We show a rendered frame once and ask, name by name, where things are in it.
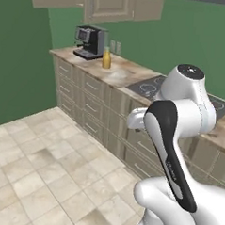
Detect silver drawer handle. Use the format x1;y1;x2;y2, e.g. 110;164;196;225
137;140;158;153
84;123;100;135
85;81;100;91
133;162;153;176
57;65;71;73
58;85;71;94
84;104;100;114
59;103;72;113

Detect beige upper cupboards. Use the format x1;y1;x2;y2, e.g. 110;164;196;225
27;0;166;29

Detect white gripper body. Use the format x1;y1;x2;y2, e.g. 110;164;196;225
125;105;150;132

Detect pale wall socket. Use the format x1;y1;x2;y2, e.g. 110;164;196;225
108;39;117;54
115;41;123;56

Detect black and silver coffee machine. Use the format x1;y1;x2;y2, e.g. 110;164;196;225
72;24;110;62

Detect yellow bottle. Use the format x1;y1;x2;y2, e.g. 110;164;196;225
101;46;114;70

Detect black hob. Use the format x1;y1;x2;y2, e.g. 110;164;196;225
122;72;225;121

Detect beige drawer front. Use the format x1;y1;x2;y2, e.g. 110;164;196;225
81;72;109;98
80;91;109;120
55;75;80;101
80;113;108;143
55;93;80;120
122;145;167;182
125;126;163;160
54;57;81;83

